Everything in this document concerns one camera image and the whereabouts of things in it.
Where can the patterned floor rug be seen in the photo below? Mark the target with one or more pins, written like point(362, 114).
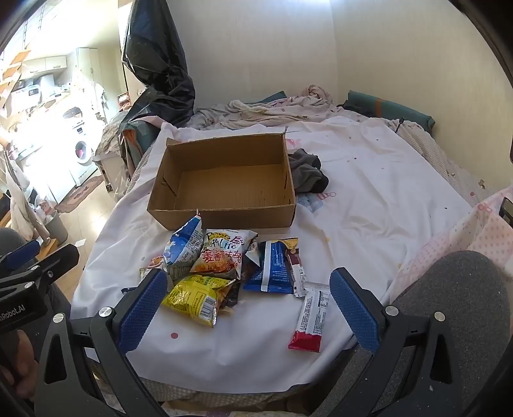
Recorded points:
point(78, 194)

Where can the brown white bar packet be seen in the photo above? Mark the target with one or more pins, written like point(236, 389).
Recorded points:
point(295, 269)

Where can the brown cardboard box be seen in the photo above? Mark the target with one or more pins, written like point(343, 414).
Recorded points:
point(224, 188)

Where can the grey cloth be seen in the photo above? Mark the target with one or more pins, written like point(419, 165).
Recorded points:
point(306, 170)

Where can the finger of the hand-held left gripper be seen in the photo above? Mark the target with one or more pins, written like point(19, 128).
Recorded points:
point(22, 251)
point(52, 262)

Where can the teal pillow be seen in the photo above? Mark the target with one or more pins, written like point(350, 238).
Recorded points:
point(390, 108)

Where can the red white bar packet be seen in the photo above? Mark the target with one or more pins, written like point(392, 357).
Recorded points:
point(310, 320)

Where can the blue white snack bag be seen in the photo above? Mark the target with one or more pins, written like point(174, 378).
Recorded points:
point(183, 244)

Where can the person's left hand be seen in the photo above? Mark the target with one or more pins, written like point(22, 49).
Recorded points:
point(18, 361)

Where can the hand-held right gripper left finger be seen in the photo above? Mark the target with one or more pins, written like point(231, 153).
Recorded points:
point(144, 310)

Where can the grey trash bin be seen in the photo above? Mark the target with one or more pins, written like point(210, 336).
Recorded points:
point(56, 228)

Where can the pink white snack packet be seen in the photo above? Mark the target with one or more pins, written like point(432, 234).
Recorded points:
point(153, 264)

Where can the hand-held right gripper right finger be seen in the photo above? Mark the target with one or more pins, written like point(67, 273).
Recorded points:
point(354, 312)

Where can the white microwave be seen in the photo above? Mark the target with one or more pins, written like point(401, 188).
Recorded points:
point(30, 94)

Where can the crumpled pink blanket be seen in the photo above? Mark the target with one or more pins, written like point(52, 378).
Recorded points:
point(276, 106)

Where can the teal orange cloth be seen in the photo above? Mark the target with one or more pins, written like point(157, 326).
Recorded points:
point(136, 138)

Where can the white orange chip bag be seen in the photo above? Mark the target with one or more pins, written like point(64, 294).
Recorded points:
point(222, 254)

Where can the yellow snack bag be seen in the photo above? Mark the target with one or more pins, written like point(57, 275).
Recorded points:
point(196, 298)

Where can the black plastic bag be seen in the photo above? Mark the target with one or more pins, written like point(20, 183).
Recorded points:
point(156, 64)

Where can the white washing machine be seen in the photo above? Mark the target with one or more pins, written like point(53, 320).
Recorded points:
point(80, 150)

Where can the pink dotted blanket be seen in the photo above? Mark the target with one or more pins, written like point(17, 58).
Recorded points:
point(477, 234)

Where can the blue wafer packet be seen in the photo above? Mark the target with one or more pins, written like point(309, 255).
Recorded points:
point(271, 269)

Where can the white storage box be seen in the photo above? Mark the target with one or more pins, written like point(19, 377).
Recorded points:
point(112, 170)

